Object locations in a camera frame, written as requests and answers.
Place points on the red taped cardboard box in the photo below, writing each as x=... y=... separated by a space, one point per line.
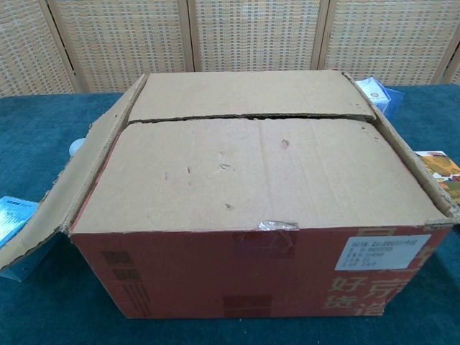
x=251 y=172

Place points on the orange yellow printed carton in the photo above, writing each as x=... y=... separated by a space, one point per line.
x=442 y=169

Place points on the woven wooden folding screen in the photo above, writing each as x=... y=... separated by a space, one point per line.
x=125 y=43

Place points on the white blue tissue pack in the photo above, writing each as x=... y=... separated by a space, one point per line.
x=377 y=95

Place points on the light blue speaker carton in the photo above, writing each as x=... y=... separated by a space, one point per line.
x=14 y=219

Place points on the white plastic squeeze bottle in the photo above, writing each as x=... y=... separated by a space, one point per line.
x=77 y=146

